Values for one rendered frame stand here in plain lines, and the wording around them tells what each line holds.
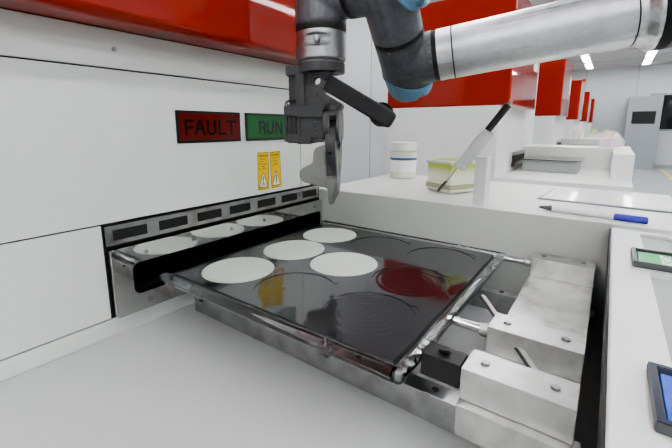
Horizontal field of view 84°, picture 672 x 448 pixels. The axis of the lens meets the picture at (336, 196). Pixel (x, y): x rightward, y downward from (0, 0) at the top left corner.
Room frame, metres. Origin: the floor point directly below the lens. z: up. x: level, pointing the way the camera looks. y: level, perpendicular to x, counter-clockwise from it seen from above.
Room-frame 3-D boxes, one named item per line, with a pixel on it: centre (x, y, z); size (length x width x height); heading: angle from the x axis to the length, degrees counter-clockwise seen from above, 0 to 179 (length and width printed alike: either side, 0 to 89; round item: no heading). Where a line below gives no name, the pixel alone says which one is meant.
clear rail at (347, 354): (0.38, 0.09, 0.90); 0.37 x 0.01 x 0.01; 54
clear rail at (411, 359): (0.43, -0.16, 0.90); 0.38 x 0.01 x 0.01; 144
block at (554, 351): (0.33, -0.19, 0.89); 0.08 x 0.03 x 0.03; 54
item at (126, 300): (0.64, 0.17, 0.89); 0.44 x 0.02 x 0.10; 144
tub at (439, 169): (0.79, -0.24, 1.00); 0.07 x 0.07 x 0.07; 28
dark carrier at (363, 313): (0.53, -0.01, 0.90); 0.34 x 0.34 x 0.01; 54
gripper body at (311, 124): (0.59, 0.03, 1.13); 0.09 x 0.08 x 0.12; 83
